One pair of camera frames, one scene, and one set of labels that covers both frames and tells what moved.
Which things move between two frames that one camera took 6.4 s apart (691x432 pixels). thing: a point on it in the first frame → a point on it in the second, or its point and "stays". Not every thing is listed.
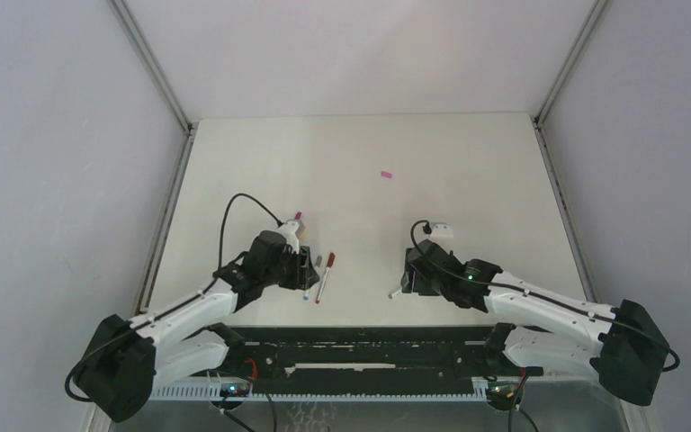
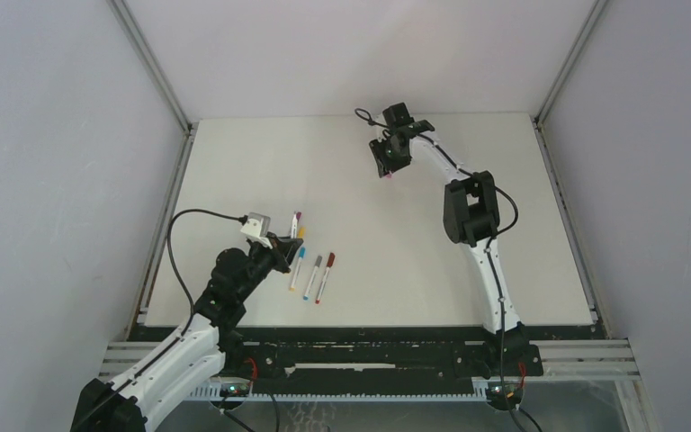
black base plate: [378, 355] stays
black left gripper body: [293, 268] → [273, 258]
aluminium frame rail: [189, 130] stays
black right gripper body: [415, 283] → [398, 158]
